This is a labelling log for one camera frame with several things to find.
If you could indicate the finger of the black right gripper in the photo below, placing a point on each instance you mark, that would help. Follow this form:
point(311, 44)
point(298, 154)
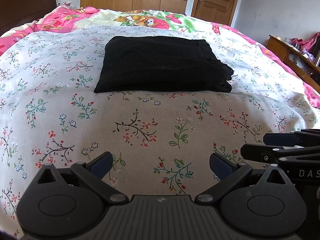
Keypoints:
point(303, 138)
point(272, 154)

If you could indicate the black pants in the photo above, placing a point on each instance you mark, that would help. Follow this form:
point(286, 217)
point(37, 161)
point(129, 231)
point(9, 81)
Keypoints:
point(162, 64)

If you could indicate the pink cartoon quilt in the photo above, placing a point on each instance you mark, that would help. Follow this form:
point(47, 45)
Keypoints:
point(64, 20)

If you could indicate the dark wooden headboard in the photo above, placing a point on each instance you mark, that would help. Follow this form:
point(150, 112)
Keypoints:
point(18, 12)

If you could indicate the pink cloth on cabinet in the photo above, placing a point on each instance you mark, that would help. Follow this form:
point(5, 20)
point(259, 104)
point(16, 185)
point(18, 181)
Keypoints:
point(311, 45)

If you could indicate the brown wooden door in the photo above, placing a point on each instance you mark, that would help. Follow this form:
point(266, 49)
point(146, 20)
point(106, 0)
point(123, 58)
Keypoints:
point(217, 11)

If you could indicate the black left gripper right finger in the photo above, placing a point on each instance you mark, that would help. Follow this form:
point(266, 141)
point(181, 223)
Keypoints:
point(231, 176)

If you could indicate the wooden side cabinet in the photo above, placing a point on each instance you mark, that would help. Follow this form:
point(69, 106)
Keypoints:
point(293, 59)

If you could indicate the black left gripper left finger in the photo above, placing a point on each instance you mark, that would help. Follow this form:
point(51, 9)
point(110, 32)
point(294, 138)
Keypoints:
point(91, 174)

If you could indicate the white floral bed sheet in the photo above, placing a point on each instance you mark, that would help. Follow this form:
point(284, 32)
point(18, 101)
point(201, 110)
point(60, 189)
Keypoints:
point(160, 141)

